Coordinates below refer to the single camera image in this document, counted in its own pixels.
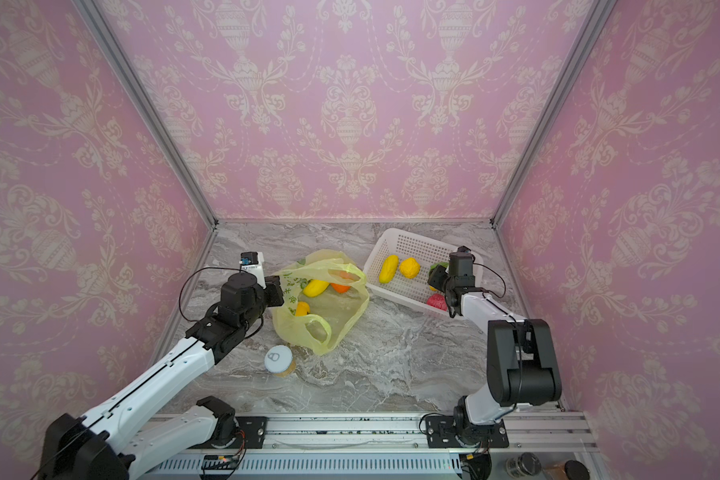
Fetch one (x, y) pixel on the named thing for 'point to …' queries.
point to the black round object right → (576, 470)
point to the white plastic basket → (414, 292)
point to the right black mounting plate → (440, 433)
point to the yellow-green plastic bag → (325, 298)
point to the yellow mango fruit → (315, 288)
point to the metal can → (525, 464)
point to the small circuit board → (218, 462)
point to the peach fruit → (302, 308)
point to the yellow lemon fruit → (410, 267)
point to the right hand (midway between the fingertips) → (436, 271)
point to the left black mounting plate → (254, 429)
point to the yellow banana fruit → (389, 266)
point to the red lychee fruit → (437, 300)
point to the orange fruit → (340, 288)
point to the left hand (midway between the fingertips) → (282, 278)
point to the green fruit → (443, 264)
